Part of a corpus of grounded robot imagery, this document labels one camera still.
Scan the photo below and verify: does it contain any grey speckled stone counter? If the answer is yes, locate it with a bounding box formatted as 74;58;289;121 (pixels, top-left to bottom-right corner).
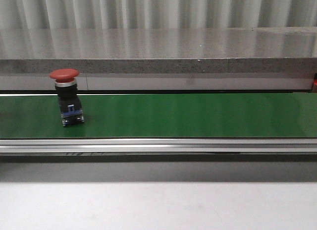
0;27;317;92

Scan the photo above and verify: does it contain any white pleated curtain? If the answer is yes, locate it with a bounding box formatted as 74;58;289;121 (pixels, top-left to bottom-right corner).
0;0;317;29

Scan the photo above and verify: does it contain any green conveyor belt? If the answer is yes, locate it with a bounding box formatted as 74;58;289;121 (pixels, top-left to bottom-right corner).
0;93;317;138

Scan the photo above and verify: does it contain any aluminium conveyor frame rail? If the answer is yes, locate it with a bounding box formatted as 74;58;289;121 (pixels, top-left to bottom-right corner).
0;138;317;156

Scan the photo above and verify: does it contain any red mushroom push button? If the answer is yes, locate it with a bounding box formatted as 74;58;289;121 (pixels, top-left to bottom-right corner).
50;68;84;127

